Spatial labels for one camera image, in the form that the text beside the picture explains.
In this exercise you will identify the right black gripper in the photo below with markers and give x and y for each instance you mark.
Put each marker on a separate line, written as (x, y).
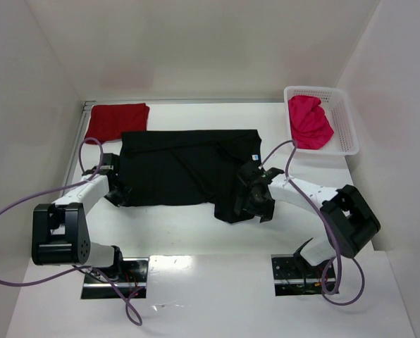
(247, 193)

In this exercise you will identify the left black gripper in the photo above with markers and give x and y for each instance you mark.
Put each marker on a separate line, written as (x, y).
(118, 196)

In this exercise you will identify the black t-shirt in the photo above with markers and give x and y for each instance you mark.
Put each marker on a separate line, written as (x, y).
(184, 168)

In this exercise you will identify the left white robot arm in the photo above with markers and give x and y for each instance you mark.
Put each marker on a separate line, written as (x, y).
(60, 234)

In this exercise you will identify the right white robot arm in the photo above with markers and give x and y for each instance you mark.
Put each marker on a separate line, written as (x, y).
(348, 220)

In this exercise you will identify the folded red t-shirt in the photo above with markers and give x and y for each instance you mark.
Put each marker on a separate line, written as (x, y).
(108, 122)

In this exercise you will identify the pink t-shirt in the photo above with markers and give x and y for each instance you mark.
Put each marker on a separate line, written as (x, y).
(310, 128)

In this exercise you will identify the white plastic basket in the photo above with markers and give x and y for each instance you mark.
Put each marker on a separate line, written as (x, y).
(336, 106)

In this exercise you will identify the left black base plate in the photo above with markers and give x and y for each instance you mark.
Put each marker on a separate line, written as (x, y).
(130, 278)

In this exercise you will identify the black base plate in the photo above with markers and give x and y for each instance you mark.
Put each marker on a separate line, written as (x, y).
(295, 277)
(130, 278)

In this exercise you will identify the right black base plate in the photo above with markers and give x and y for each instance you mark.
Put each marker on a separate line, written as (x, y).
(295, 277)

